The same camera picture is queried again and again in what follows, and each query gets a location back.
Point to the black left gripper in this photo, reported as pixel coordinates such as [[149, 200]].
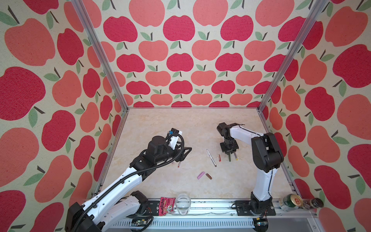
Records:
[[181, 157]]

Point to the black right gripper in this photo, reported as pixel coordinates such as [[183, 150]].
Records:
[[234, 147]]

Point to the white silver pen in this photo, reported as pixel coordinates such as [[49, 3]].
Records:
[[208, 152]]

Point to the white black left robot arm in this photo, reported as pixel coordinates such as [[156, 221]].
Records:
[[113, 204]]

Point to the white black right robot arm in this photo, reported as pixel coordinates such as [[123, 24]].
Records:
[[267, 157]]

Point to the pink pen cap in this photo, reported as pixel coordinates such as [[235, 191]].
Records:
[[200, 175]]

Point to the clear glass bowl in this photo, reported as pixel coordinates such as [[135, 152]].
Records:
[[183, 203]]

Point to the pink snack packet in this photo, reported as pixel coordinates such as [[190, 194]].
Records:
[[166, 206]]

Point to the green drink can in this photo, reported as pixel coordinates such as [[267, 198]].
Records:
[[290, 202]]

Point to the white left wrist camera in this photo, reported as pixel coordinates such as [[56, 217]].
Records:
[[171, 139]]

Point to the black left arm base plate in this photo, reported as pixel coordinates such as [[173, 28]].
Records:
[[151, 207]]

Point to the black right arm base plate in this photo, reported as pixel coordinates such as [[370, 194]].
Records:
[[248, 208]]

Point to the aluminium left rear frame post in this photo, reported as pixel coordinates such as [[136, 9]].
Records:
[[99, 50]]

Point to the aluminium frame post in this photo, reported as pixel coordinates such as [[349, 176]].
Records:
[[99, 50], [298, 42]]

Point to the aluminium right rear frame post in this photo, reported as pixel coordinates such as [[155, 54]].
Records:
[[298, 42]]

